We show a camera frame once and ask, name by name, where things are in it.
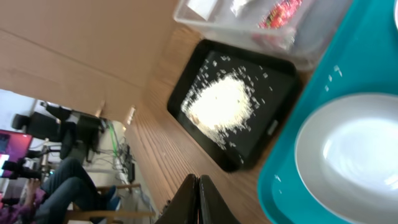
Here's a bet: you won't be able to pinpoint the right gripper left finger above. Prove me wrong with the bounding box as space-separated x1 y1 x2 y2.
155 174 198 224

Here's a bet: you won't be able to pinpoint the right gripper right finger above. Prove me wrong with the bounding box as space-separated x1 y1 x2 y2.
198 175 240 224

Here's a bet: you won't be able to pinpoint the rice grains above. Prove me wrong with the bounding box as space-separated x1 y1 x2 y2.
180 51 273 164

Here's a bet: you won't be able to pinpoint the white bowl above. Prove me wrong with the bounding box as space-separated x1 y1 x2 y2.
294 93 397 223

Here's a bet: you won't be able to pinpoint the red snack wrapper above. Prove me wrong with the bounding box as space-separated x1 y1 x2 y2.
252 0 303 50

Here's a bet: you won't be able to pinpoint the wooden chair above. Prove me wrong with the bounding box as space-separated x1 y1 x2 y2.
63 183 156 224

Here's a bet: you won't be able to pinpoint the black tray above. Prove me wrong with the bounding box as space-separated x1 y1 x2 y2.
167 39 301 172

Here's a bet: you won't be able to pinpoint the seated person in background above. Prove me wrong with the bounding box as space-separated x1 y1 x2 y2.
1 157 121 223

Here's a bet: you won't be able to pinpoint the black office chair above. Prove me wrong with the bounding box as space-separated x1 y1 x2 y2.
11 101 106 159

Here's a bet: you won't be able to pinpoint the pink computer monitor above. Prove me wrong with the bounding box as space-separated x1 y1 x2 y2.
1 130 33 178

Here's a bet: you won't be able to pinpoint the clear plastic bin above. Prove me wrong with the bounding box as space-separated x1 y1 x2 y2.
174 0 351 71

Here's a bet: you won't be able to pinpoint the white label sticker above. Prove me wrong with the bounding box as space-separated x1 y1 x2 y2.
186 0 219 21

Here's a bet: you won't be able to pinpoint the crumpled white tissue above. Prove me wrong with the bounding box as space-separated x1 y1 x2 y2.
230 0 254 17

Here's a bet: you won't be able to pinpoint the teal serving tray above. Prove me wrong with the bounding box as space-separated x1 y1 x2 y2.
257 0 397 223

